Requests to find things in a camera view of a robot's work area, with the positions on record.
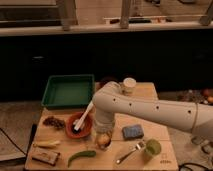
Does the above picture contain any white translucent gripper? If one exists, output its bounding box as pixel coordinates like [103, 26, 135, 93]
[93, 117, 115, 137]

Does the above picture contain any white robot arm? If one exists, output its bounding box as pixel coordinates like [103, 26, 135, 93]
[92, 81, 213, 141]

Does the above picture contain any green plastic cup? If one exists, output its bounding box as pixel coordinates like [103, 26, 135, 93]
[145, 139, 162, 157]

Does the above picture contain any orange red bowl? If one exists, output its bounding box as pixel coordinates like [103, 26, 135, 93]
[64, 111, 95, 140]

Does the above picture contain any white spatula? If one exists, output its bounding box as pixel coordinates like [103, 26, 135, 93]
[74, 102, 93, 131]

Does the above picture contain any blue sponge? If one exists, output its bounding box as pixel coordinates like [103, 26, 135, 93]
[122, 124, 144, 140]

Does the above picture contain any green chili pepper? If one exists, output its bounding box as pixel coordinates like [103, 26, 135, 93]
[67, 150, 96, 167]

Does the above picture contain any dark red bowl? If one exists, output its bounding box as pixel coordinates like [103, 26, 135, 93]
[99, 77, 117, 88]

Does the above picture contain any metal fork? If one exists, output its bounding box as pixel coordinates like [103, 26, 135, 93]
[116, 141, 145, 164]

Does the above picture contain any green plastic tray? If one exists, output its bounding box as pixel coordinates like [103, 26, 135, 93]
[42, 74, 95, 109]

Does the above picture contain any yellow corn cob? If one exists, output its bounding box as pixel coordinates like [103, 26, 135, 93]
[33, 141, 61, 148]

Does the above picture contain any brown wooden block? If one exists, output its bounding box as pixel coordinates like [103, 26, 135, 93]
[32, 148, 60, 166]

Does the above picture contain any black cable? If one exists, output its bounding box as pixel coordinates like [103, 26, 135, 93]
[0, 127, 27, 156]

